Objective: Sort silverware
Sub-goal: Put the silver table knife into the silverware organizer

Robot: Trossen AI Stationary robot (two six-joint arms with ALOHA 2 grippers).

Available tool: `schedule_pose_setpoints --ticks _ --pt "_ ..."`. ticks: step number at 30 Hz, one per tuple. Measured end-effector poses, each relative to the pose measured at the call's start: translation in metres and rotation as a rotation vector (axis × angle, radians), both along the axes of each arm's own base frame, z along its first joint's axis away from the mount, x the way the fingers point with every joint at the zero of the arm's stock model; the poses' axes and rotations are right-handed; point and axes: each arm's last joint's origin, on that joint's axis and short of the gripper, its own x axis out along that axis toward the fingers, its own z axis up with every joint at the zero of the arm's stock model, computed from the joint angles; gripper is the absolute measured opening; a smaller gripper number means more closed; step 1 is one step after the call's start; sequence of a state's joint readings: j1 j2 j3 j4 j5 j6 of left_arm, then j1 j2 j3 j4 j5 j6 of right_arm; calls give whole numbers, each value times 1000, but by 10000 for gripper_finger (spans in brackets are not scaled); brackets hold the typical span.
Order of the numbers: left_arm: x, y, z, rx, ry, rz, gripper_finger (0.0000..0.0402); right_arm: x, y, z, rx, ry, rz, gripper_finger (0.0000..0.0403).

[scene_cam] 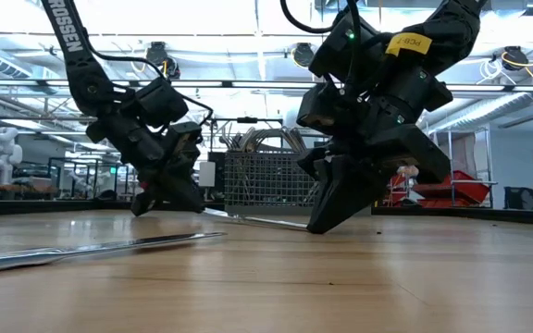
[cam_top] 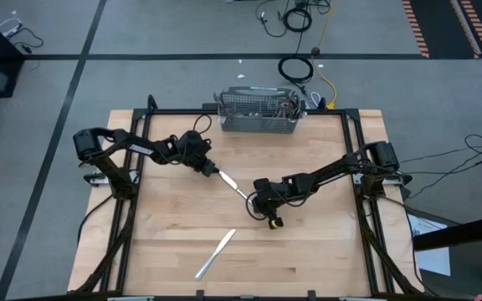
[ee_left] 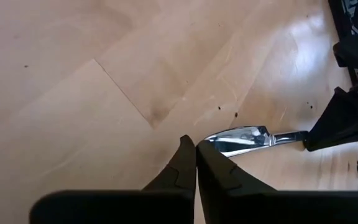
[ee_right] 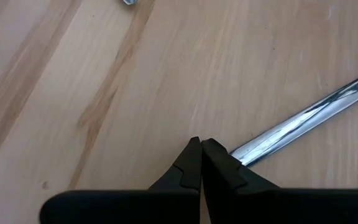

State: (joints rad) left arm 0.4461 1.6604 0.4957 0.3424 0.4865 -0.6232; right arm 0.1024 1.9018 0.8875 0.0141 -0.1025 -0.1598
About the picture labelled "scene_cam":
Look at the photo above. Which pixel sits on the red plastic storage bin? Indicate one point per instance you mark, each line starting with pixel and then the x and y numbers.
pixel 393 192
pixel 465 187
pixel 447 203

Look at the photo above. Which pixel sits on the black equipment cabinet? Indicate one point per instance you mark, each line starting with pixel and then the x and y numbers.
pixel 219 176

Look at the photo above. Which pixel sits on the black overhead bar stand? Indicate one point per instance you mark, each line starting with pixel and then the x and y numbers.
pixel 248 120

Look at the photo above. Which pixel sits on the grey mesh silverware basket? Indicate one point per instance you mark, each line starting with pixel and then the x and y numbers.
pixel 266 180

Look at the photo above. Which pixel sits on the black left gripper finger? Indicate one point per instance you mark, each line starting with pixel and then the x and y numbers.
pixel 183 180
pixel 142 203

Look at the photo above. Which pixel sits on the grey metal shelf rack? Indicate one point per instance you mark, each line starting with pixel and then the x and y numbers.
pixel 479 157

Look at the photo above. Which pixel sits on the black office chair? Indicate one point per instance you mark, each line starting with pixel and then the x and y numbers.
pixel 521 199

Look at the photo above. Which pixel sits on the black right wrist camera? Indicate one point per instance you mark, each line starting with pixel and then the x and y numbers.
pixel 340 51

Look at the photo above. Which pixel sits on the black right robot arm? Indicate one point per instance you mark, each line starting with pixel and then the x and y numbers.
pixel 451 37

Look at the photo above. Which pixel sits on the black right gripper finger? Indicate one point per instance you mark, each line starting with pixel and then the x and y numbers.
pixel 419 152
pixel 345 194

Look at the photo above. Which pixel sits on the green lit sign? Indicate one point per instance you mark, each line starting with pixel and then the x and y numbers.
pixel 113 170

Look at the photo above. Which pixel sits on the silver fork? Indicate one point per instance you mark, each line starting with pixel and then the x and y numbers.
pixel 259 138
pixel 231 141

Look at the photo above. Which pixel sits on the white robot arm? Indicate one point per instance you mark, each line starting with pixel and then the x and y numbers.
pixel 3 152

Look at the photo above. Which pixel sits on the black aluminium table frame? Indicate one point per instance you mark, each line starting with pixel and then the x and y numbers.
pixel 16 206

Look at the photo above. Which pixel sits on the silver ventilation duct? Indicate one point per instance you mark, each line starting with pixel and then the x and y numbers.
pixel 488 108

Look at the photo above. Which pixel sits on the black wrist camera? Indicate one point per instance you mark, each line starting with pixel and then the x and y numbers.
pixel 340 51
pixel 160 104

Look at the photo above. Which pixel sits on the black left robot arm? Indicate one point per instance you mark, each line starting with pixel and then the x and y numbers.
pixel 70 41

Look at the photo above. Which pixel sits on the yellow label tag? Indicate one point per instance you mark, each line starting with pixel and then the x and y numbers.
pixel 408 44

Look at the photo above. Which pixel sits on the white rectangular panel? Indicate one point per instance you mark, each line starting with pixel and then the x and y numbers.
pixel 207 175

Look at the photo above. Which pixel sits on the black workstation frame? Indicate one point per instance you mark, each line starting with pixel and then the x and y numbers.
pixel 77 176

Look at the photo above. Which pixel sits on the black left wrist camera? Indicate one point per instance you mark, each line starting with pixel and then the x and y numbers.
pixel 160 104

